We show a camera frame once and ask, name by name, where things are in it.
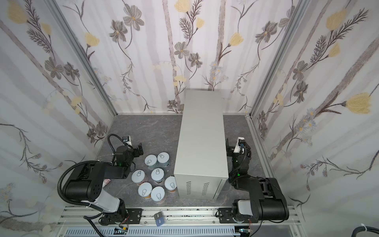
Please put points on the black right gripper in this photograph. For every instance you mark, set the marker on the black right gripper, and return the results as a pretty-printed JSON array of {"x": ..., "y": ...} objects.
[{"x": 232, "y": 148}]

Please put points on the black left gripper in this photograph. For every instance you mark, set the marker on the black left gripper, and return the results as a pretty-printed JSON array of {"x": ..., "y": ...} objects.
[{"x": 137, "y": 149}]

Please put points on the light blue labelled can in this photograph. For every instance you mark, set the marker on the light blue labelled can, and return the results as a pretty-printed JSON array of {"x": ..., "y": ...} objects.
[{"x": 151, "y": 161}]

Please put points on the pink labelled can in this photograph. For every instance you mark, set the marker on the pink labelled can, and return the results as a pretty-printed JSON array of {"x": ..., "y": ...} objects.
[{"x": 138, "y": 177}]

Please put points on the yellow labelled can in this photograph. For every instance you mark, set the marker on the yellow labelled can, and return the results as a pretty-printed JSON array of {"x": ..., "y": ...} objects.
[{"x": 145, "y": 190}]

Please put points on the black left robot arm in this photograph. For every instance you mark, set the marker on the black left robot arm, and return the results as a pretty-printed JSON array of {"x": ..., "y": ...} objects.
[{"x": 82, "y": 183}]

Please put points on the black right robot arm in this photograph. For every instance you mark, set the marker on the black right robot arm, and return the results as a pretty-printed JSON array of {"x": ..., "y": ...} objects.
[{"x": 266, "y": 201}]

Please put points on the grey metal cabinet counter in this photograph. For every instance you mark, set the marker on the grey metal cabinet counter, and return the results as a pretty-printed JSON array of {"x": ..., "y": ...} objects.
[{"x": 201, "y": 166}]

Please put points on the teal can near cabinet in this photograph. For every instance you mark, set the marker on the teal can near cabinet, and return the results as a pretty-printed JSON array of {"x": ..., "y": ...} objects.
[{"x": 163, "y": 159}]

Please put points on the teal can middle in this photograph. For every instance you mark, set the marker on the teal can middle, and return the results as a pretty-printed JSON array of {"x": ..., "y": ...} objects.
[{"x": 157, "y": 175}]

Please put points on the orange can by cabinet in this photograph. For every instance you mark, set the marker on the orange can by cabinet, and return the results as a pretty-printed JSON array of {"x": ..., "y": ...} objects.
[{"x": 170, "y": 184}]

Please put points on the small pink white bottle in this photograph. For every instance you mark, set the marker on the small pink white bottle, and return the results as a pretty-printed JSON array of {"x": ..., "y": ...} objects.
[{"x": 106, "y": 182}]

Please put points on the pink can front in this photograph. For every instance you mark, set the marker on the pink can front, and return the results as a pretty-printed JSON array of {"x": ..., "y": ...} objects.
[{"x": 158, "y": 195}]

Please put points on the small blue grey module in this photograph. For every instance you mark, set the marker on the small blue grey module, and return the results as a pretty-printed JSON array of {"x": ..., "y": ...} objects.
[{"x": 159, "y": 218}]

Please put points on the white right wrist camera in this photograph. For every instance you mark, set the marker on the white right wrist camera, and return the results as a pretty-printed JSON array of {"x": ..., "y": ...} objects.
[{"x": 240, "y": 143}]

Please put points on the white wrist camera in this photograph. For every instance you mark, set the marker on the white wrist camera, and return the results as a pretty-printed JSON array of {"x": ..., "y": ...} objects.
[
  {"x": 127, "y": 141},
  {"x": 240, "y": 143}
]

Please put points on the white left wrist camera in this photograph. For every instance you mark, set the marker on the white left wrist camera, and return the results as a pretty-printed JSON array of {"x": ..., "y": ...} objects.
[{"x": 127, "y": 141}]

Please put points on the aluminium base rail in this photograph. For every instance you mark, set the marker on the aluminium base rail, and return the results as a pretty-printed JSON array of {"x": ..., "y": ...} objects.
[{"x": 72, "y": 222}]

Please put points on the white slotted cable duct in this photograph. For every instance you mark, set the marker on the white slotted cable duct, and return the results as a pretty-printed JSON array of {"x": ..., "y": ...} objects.
[{"x": 186, "y": 231}]

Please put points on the black corrugated cable corner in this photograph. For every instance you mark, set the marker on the black corrugated cable corner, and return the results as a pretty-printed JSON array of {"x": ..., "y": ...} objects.
[{"x": 364, "y": 228}]

